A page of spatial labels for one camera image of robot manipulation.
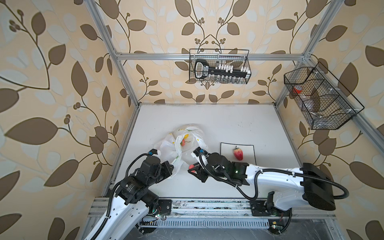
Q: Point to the aluminium corner post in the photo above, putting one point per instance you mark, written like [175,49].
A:
[303,67]

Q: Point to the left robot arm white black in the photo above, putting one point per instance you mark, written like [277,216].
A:
[131,200]

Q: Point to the black outlined white mat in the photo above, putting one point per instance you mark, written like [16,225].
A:
[249,155]

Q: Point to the black wire basket right wall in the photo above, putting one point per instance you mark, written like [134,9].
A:
[328,102]

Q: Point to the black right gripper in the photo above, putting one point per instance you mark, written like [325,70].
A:
[199,174]

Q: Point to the black wire basket wall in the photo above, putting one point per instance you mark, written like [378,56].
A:
[236,57]
[328,102]

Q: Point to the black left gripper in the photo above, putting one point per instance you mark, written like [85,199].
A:
[168,171]

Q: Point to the red fake strawberry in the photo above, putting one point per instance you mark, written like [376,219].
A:
[238,153]

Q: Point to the black wire basket back wall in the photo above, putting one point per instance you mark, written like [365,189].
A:
[236,57]

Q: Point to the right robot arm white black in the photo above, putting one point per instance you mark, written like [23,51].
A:
[274,192]

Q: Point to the red capped clear bottle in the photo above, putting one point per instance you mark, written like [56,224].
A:
[297,90]

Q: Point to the fake fruits in bag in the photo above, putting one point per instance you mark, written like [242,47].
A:
[185,140]

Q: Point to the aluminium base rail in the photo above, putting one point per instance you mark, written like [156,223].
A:
[205,214]

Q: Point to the black socket tool set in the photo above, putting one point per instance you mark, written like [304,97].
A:
[203,70]

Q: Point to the white plastic bag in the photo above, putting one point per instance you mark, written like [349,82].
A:
[177,147]

